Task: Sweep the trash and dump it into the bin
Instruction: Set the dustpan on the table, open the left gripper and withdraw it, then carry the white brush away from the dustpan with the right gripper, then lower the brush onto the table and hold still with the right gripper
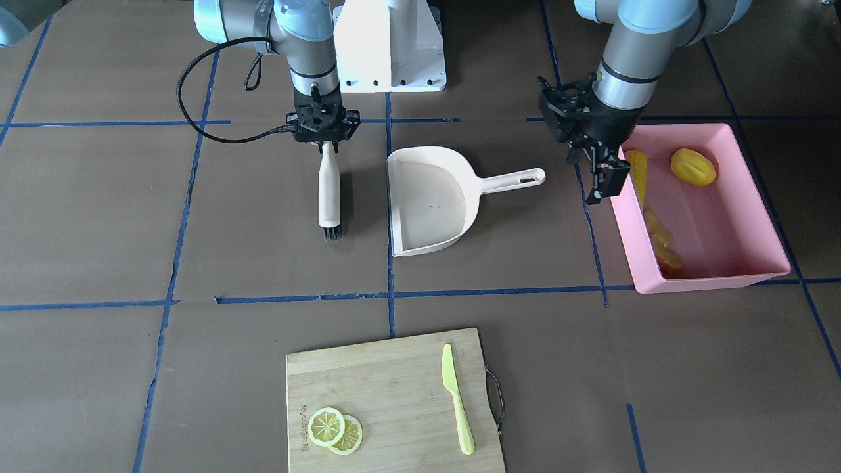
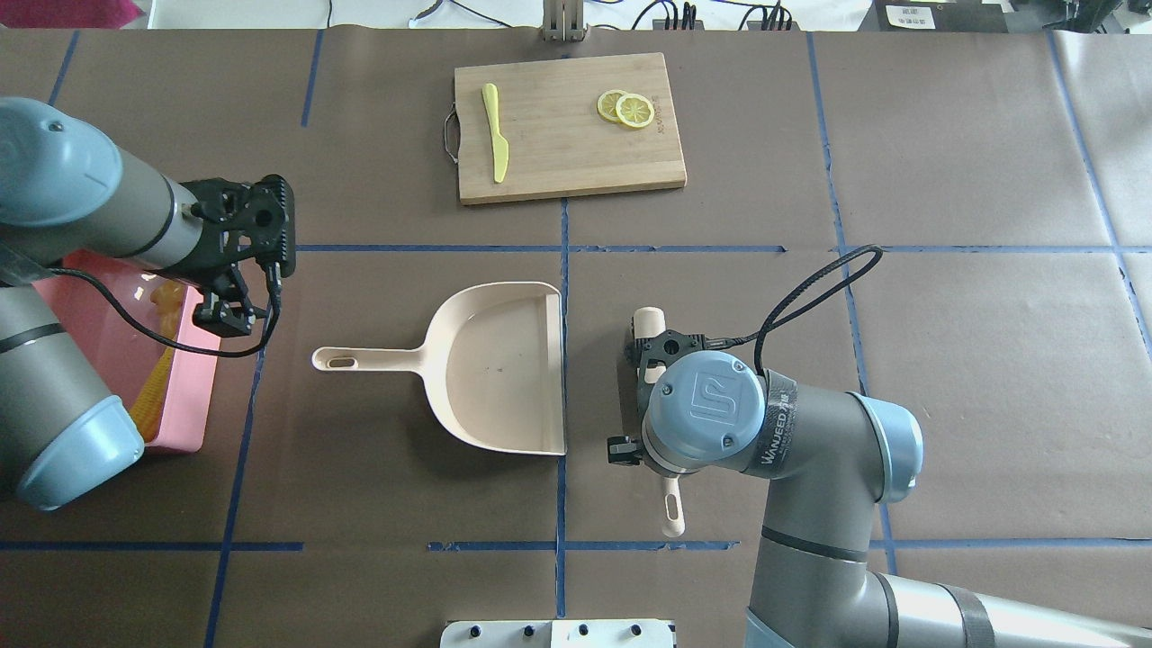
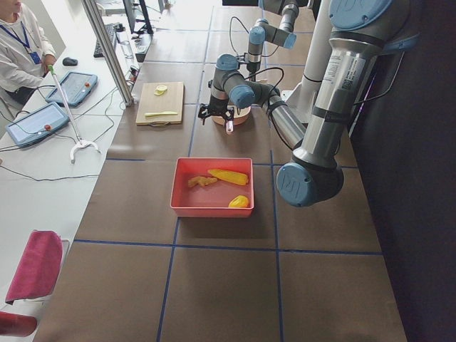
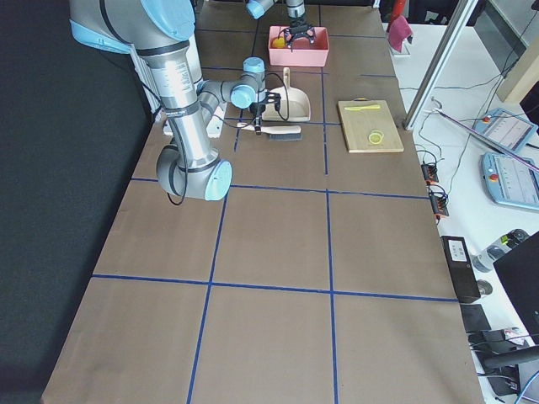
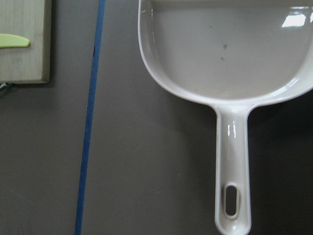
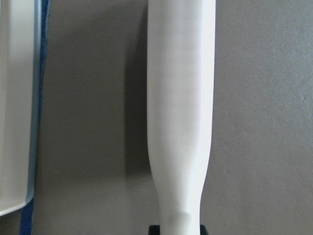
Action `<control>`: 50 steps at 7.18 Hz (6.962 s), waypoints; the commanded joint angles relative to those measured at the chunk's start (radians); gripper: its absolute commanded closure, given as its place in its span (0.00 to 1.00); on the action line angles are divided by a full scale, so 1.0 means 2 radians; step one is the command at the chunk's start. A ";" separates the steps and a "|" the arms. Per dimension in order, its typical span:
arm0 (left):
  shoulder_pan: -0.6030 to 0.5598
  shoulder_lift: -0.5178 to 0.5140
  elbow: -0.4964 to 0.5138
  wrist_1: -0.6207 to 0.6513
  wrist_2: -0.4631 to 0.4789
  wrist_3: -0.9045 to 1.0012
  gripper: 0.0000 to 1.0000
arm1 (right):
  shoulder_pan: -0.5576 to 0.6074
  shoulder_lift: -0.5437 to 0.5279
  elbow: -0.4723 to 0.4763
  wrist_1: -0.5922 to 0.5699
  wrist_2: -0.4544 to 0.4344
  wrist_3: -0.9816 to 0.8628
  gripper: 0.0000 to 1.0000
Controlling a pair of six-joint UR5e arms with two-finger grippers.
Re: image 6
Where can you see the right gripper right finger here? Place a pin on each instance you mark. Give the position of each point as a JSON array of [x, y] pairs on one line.
[[203, 230]]

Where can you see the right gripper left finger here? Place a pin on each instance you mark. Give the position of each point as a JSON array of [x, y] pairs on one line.
[[154, 230]]

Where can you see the wooden hand brush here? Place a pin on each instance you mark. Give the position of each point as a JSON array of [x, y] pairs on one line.
[[180, 85]]

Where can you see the beige plastic dustpan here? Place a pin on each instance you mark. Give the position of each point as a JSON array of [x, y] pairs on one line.
[[20, 44]]

